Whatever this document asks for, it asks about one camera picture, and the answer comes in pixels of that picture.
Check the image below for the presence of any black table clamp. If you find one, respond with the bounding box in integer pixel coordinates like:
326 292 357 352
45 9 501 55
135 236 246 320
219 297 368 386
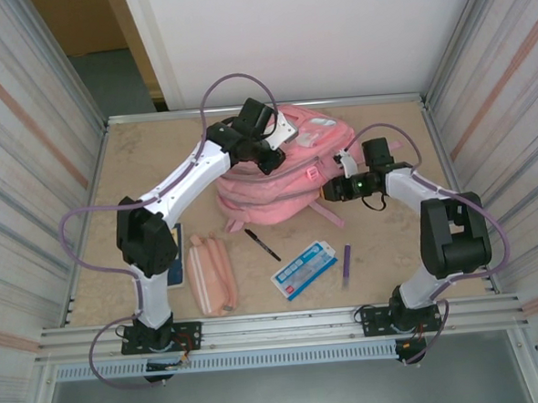
142 374 177 387
394 337 429 367

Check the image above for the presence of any black marker pen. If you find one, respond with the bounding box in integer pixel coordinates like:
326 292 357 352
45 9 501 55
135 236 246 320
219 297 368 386
244 226 282 264

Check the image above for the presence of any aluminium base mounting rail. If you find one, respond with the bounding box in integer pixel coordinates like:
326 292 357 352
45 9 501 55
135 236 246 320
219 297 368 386
38 293 532 363

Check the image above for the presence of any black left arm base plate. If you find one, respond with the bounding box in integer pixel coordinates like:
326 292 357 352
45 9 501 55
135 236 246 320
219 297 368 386
119 320 204 357

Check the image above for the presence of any pink pencil case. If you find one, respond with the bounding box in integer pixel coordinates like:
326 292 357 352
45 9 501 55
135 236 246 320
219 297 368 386
182 231 238 318

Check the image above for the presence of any grey slotted cable duct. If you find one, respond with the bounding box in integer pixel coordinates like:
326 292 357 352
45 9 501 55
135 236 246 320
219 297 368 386
54 342 398 383

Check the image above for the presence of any purple pen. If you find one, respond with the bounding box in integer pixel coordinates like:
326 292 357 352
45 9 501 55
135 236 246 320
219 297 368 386
339 244 355 289

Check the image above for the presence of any pink school backpack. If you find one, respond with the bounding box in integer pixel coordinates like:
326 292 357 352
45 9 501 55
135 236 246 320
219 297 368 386
211 96 411 236

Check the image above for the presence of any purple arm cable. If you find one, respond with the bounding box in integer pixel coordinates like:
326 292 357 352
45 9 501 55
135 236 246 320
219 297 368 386
50 71 294 394
336 116 517 370

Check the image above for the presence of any corrugated plastic side panel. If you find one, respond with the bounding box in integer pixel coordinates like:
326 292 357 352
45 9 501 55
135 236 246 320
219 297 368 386
0 0 122 401
420 0 538 361

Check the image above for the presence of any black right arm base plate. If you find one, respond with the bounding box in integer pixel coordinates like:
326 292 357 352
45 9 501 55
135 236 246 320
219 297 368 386
357 301 445 338

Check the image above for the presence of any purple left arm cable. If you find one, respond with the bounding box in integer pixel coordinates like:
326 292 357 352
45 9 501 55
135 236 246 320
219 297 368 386
50 71 294 394

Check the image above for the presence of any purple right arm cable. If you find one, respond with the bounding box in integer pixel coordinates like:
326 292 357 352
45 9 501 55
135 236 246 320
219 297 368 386
336 116 517 370

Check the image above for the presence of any aluminium table end rail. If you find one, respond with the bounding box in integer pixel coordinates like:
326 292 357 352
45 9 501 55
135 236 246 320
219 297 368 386
106 92 424 127

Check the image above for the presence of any dark blue book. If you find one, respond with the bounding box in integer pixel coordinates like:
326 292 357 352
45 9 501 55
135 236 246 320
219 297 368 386
162 222 188 291

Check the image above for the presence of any blue white stationery pack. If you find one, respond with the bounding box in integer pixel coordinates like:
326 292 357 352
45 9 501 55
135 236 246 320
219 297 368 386
268 239 340 303

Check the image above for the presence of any brown wooden door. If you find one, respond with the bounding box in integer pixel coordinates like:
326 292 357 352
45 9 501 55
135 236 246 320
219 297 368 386
31 0 170 119

